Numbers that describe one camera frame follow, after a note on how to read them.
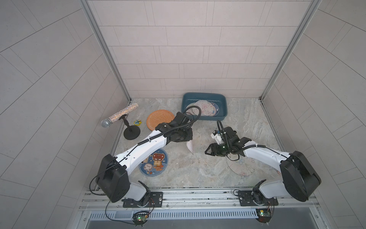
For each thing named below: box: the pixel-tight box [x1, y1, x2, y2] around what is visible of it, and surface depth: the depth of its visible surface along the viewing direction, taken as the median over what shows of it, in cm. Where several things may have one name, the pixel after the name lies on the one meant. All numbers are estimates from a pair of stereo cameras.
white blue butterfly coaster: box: [225, 153, 257, 177], surface depth 83 cm
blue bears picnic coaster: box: [211, 102, 220, 116], surface depth 111 cm
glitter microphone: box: [100, 103, 139, 128], surface depth 79 cm
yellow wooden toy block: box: [133, 119, 143, 126], surface depth 101 cm
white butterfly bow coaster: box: [193, 100, 214, 116], surface depth 111 cm
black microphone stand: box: [118, 114, 141, 141], surface depth 96 cm
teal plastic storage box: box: [181, 92, 228, 120], surface depth 113 cm
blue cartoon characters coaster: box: [138, 148, 169, 177], surface depth 84 cm
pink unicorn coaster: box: [185, 139, 194, 156], surface depth 77 cm
